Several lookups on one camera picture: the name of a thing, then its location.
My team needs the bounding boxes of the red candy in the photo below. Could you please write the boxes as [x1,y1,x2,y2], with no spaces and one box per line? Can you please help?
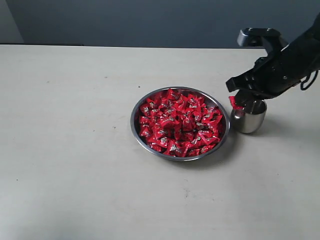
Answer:
[228,96,244,110]

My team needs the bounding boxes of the pile of red wrapped candies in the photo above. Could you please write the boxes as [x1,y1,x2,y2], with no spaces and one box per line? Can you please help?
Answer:
[138,88,224,158]

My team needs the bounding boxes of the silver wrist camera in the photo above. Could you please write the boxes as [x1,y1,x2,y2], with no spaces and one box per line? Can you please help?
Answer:
[237,28,288,55]

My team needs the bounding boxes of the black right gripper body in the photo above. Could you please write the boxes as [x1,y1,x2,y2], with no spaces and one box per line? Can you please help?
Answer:
[226,43,310,99]

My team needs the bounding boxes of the stainless steel cup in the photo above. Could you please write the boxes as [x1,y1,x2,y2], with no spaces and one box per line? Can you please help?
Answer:
[230,100,267,134]

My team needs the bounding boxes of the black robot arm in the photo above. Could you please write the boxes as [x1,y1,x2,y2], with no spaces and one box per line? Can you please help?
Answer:
[226,17,320,106]

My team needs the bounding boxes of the stainless steel bowl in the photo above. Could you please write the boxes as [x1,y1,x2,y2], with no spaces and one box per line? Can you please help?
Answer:
[130,86,231,162]

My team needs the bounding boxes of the black cable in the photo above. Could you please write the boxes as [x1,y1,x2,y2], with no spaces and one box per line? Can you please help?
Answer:
[299,70,319,91]

